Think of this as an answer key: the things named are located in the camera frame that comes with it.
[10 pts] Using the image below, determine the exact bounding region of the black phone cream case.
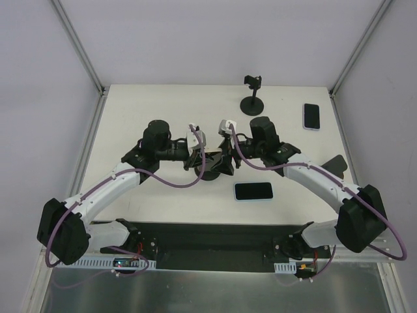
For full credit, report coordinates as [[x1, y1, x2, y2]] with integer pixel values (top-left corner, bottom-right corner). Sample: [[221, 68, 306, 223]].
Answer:
[[205, 148, 223, 167]]

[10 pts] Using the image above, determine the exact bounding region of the black round-base phone stand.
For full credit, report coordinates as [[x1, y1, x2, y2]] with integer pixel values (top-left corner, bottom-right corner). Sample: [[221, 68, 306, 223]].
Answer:
[[194, 164, 221, 181]]

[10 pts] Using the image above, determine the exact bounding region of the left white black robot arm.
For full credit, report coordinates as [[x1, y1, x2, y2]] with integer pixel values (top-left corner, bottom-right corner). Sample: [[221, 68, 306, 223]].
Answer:
[[36, 120, 206, 268]]

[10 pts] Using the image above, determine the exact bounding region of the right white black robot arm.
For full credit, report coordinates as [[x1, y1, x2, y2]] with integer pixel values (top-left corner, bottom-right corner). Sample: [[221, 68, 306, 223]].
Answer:
[[217, 117, 388, 258]]

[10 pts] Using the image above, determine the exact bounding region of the black phone blue case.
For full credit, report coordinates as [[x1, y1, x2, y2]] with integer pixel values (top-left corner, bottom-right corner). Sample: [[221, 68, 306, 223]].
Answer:
[[234, 182, 274, 201]]

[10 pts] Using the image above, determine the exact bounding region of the black rear phone stand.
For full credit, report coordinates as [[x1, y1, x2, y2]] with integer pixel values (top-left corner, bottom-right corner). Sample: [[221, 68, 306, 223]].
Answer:
[[240, 75, 265, 116]]

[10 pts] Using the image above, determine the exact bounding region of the black phone lavender case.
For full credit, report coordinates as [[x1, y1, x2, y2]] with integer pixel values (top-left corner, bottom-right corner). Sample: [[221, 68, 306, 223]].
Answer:
[[303, 104, 321, 130]]

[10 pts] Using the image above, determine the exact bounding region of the black stand on brown disc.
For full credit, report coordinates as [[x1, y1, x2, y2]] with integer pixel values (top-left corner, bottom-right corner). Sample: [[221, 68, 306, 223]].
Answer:
[[321, 155, 348, 179]]

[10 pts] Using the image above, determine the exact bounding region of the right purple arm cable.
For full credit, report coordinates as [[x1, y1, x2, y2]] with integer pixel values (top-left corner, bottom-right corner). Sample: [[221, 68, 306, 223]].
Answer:
[[227, 123, 408, 278]]

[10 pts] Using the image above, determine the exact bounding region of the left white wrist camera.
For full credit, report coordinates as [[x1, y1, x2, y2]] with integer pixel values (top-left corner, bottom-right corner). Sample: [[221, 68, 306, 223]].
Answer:
[[186, 123, 207, 153]]

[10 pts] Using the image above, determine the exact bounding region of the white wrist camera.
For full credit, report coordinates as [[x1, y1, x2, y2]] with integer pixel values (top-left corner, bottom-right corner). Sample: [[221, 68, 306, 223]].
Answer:
[[218, 119, 237, 137], [186, 123, 207, 153]]

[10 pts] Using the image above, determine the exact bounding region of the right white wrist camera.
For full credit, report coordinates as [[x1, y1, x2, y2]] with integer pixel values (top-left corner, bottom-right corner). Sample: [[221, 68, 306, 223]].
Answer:
[[218, 119, 237, 137]]

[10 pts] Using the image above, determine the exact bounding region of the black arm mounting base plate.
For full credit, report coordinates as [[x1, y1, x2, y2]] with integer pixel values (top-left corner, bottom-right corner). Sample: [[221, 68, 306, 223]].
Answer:
[[100, 222, 356, 271]]

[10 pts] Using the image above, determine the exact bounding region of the left white slotted cable duct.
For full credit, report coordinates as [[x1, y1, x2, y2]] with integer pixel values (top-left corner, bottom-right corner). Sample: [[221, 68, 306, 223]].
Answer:
[[57, 256, 156, 271]]

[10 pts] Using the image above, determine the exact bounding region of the white slotted cable duct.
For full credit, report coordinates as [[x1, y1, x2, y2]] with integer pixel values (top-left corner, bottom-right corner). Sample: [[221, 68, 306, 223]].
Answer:
[[57, 256, 156, 271], [274, 261, 297, 275]]

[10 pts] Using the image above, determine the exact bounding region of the right white slotted cable duct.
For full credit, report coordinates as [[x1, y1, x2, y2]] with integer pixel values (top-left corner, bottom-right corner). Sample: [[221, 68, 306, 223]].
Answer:
[[274, 261, 297, 275]]

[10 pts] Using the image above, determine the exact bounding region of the left aluminium frame post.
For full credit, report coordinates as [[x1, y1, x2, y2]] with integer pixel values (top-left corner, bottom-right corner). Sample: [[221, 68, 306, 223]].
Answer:
[[49, 0, 106, 96]]

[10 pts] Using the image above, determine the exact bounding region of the aluminium frame post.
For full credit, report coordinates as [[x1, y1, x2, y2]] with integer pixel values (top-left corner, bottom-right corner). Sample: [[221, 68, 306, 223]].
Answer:
[[329, 0, 395, 98], [49, 0, 106, 96]]

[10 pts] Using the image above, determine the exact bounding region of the aluminium extrusion rail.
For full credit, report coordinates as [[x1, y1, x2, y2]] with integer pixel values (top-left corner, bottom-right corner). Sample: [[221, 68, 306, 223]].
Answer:
[[332, 237, 394, 263]]

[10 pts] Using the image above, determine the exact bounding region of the right aluminium frame post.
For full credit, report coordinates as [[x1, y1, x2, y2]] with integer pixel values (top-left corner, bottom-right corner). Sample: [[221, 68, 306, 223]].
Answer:
[[329, 0, 395, 98]]

